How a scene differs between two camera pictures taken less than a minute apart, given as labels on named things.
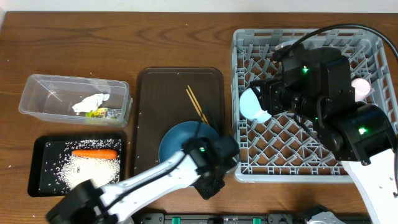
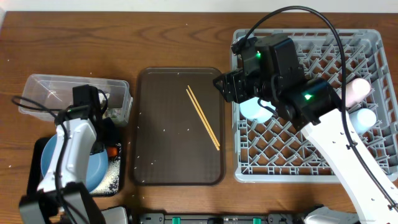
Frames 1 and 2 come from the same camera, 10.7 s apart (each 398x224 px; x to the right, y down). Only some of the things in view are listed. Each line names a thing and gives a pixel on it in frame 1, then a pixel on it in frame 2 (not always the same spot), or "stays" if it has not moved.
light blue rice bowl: [250, 107] stays
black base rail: [212, 218] stays
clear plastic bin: [51, 98] stays
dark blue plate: [174, 137] -> [97, 167]
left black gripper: [210, 189] -> [104, 129]
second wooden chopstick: [196, 106] stays
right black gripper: [269, 96] -> [233, 91]
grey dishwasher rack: [287, 147] stays
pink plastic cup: [362, 88] stays
